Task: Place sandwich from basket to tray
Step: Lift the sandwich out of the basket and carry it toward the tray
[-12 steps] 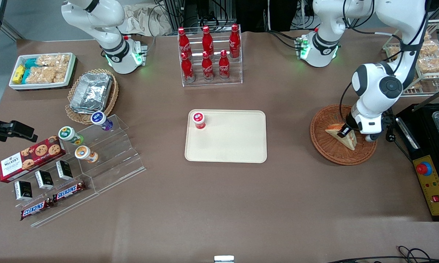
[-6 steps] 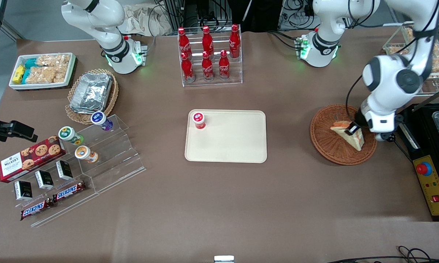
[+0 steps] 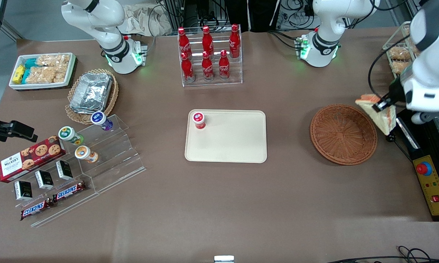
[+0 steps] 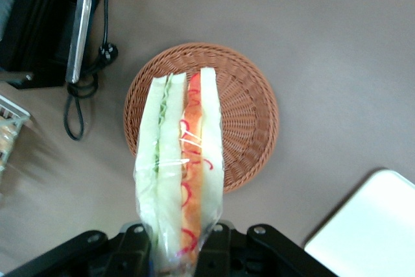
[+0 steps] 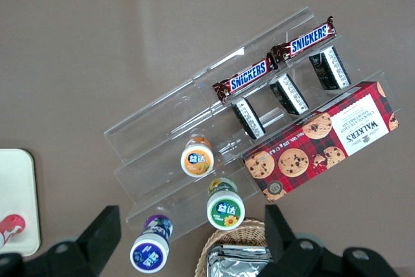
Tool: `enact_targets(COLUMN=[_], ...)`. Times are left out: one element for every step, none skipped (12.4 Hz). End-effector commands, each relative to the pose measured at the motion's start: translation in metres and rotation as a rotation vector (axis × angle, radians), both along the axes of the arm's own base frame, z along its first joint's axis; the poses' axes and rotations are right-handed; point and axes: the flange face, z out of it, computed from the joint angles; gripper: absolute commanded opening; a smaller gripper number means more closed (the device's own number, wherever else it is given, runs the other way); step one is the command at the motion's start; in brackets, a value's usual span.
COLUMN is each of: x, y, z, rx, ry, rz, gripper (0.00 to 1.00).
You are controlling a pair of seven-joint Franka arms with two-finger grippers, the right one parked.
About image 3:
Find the round brown wicker basket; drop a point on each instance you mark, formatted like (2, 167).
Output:
(343, 135)

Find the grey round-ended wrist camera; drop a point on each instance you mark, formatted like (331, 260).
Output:
(422, 117)

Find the stack of foil trays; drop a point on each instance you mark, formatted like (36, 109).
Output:
(91, 93)

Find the black control box yellow panel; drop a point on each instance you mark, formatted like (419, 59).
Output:
(433, 182)

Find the small black carton box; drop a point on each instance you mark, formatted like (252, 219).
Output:
(64, 170)
(23, 190)
(44, 179)

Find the cream plastic serving tray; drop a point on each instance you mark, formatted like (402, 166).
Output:
(230, 142)

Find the purple-lid yogurt bottle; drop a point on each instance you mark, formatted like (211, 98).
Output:
(99, 118)

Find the red rocker switch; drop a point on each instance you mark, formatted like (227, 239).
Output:
(435, 199)

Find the scalloped wicker basket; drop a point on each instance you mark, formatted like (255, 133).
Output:
(111, 98)

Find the clear acrylic bottle stand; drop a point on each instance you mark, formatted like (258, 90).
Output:
(212, 83)

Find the teal snack packet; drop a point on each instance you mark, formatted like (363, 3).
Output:
(30, 63)
(26, 75)

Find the red-lid yogurt bottle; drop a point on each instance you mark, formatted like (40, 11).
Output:
(199, 118)

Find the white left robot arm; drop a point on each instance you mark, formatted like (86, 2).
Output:
(427, 84)

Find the green-lid yogurt bottle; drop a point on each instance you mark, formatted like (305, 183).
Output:
(67, 133)

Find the clear acrylic tiered snack stand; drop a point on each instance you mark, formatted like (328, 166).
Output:
(113, 160)

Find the triangular sandwich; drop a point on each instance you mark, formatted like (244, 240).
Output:
(384, 120)

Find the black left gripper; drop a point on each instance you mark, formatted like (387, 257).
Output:
(394, 91)

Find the red Walkers cookie box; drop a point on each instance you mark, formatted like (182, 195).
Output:
(29, 159)

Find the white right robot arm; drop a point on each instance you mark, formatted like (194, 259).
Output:
(110, 47)

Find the beige crumpled cloth bag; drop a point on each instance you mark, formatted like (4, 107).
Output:
(146, 20)

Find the clear bag rice crackers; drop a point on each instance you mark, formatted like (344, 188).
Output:
(53, 60)
(40, 75)

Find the white rectangular snack bin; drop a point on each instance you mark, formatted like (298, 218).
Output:
(71, 69)

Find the Snickers chocolate bar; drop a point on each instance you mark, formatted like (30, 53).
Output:
(37, 209)
(69, 191)

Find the red emergency stop button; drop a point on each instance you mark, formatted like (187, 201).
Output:
(423, 168)

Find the orange-lid yogurt bottle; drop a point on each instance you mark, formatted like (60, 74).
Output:
(82, 152)

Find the yellow snack packet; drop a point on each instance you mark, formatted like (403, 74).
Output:
(19, 73)

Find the red cola bottle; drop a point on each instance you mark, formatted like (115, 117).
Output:
(207, 40)
(207, 67)
(224, 67)
(234, 44)
(187, 69)
(184, 44)

